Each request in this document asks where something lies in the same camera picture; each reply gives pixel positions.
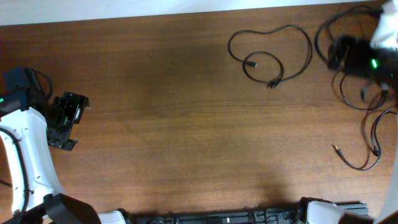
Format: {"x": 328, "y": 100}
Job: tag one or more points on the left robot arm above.
{"x": 30, "y": 125}

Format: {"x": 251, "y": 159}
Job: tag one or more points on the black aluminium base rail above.
{"x": 248, "y": 216}

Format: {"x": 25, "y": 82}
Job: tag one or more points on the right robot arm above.
{"x": 376, "y": 60}

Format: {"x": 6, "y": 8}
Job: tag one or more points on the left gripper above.
{"x": 76, "y": 102}

